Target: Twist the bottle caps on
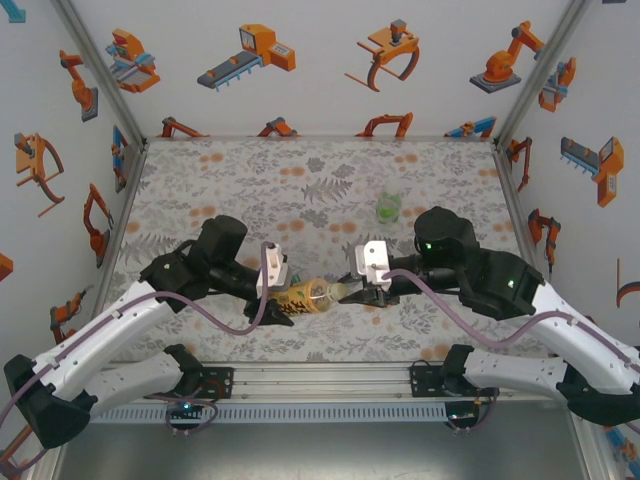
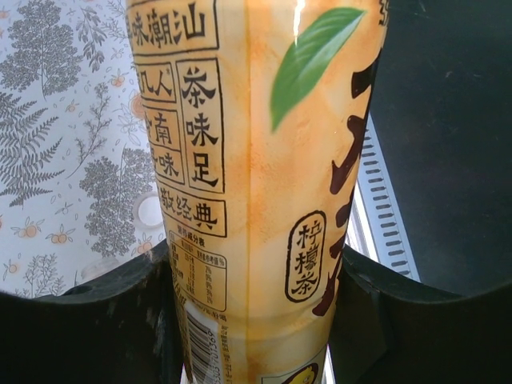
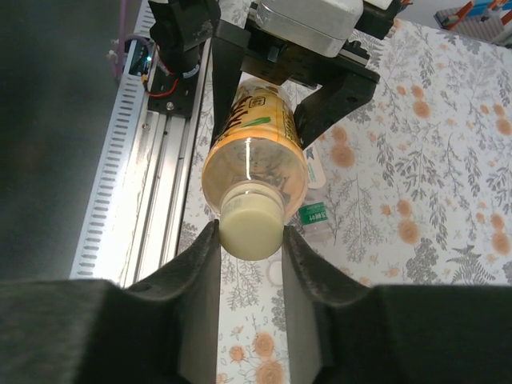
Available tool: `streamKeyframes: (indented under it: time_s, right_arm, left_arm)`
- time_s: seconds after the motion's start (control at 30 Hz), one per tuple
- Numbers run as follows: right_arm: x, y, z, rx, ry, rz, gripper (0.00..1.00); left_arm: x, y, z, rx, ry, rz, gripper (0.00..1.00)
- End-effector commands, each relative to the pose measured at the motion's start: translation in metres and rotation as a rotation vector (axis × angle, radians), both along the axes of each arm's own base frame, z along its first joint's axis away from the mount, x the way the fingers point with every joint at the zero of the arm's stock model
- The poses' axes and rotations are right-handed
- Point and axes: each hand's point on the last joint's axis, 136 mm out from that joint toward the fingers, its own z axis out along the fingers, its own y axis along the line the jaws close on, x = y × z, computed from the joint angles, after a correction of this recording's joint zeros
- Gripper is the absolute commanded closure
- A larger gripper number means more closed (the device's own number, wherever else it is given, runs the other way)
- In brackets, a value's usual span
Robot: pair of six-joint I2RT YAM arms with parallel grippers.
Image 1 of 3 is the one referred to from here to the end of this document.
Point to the aluminium frame post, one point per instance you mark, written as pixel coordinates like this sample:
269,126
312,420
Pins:
102,75
600,455
47,467
539,75

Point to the yellow tea bottle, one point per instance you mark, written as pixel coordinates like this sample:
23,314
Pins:
305,297

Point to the small controller board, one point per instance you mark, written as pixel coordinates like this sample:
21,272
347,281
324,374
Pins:
460,414
185,409

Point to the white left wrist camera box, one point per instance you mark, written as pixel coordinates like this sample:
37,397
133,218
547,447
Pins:
272,275

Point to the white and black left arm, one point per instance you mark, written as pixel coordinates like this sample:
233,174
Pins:
100,330

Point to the white bottle cap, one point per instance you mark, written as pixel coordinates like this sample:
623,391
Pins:
391,188

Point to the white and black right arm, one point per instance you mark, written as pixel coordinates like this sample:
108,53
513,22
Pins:
515,370

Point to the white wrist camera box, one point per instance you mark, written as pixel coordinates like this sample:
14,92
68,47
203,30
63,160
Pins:
272,275
372,260

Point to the wide aluminium front rail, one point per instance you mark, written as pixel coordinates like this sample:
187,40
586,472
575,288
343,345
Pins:
320,380

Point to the clear bottle with green label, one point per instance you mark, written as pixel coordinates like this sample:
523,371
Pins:
388,210

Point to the aluminium side rail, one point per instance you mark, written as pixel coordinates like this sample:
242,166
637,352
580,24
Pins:
117,225
515,200

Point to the aluminium back rail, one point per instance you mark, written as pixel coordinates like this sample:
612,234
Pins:
320,138

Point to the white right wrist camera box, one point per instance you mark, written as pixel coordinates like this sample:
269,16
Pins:
372,260

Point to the floral patterned table cover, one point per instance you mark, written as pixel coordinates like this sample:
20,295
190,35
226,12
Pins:
225,175

